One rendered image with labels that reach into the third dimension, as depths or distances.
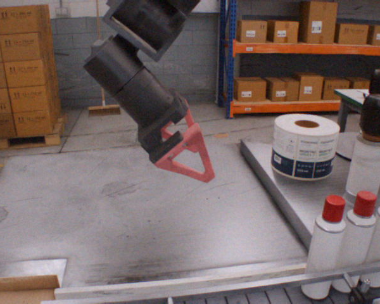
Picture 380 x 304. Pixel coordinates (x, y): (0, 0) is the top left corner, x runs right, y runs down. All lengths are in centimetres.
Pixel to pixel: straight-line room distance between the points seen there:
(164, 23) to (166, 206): 69
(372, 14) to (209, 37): 247
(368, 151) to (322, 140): 17
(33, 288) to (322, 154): 83
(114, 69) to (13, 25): 318
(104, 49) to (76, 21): 451
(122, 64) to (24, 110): 331
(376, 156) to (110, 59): 71
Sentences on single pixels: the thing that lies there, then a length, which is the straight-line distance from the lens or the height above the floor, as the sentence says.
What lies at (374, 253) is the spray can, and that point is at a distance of 72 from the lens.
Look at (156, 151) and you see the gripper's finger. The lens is 40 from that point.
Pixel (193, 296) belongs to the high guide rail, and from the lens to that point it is 58.
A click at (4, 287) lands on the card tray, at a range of 83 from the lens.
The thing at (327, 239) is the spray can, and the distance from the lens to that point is 62.
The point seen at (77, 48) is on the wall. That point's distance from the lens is 495.
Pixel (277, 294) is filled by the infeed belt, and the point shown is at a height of 88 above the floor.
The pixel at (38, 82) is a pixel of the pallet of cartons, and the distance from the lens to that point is 360.
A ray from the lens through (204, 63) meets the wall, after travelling 496.
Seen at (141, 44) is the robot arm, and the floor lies 133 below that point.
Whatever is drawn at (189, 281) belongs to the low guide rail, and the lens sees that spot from 66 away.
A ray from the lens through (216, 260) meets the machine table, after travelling 83.
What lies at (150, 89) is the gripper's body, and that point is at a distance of 42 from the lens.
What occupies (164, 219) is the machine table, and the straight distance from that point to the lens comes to 96.
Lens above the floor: 138
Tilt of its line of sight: 24 degrees down
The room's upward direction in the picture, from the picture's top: straight up
